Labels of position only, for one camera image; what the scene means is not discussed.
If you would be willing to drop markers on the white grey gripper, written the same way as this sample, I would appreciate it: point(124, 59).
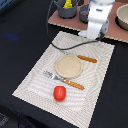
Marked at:
point(98, 14)

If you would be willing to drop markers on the toy knife wooden handle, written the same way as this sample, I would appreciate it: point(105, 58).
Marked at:
point(83, 57)

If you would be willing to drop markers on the yellow toy cheese wedge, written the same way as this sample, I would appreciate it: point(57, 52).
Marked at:
point(68, 4)

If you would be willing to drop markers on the red toy tomato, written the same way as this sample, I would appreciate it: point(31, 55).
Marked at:
point(59, 93)

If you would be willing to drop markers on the round wooden plate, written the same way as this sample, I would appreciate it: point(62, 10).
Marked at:
point(68, 66)

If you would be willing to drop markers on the grey pot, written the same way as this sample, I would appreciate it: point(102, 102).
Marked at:
point(83, 13)
point(66, 13)

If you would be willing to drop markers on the grey pot on stove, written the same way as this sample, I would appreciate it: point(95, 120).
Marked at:
point(83, 13)

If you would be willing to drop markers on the brown toy stove board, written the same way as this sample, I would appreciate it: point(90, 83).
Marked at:
point(114, 31)

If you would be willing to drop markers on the beige bowl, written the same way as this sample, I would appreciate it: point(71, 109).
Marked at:
point(122, 16)

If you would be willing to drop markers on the woven grey placemat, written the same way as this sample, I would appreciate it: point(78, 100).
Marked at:
point(78, 106)

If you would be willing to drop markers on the toy fork wooden handle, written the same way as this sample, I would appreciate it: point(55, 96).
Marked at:
point(54, 77)

